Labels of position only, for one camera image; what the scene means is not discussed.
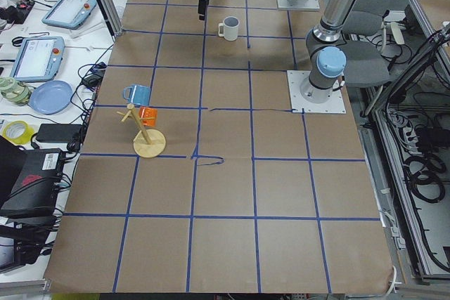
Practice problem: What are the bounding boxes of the white ceramic mug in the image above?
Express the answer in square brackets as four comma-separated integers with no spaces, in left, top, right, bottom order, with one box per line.
[217,16,240,41]

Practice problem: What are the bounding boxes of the light blue mug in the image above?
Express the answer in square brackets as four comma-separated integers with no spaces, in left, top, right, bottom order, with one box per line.
[122,84,151,106]

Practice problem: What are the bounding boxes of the teach pendant tablet upper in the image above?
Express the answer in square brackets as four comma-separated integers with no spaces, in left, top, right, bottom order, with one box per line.
[41,0,97,30]

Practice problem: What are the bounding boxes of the teach pendant tablet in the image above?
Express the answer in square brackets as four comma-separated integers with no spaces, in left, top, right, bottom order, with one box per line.
[10,37,65,82]
[41,0,97,30]

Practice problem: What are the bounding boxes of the orange mug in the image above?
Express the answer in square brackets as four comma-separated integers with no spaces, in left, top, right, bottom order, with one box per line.
[139,106,158,127]

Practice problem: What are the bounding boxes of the grey office chair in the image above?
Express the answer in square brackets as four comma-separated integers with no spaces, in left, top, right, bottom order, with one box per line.
[340,0,393,88]

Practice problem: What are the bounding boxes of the teach pendant tablet lower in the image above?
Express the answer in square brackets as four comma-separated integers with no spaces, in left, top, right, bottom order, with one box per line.
[10,37,65,82]

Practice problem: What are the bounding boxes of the light blue plate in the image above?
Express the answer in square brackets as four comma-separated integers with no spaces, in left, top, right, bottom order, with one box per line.
[29,80,72,115]

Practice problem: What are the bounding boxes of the black scissors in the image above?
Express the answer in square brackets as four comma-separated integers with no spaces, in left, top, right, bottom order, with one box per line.
[11,34,44,48]

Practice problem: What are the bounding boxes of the green glass jar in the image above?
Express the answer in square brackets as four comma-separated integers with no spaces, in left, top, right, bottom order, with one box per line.
[1,77,32,105]

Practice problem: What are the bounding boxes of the yellow tape roll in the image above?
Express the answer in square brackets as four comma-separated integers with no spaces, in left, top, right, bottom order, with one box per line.
[2,121,34,145]

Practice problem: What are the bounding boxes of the black electronics box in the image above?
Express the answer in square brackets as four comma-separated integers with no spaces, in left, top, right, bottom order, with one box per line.
[1,148,65,219]

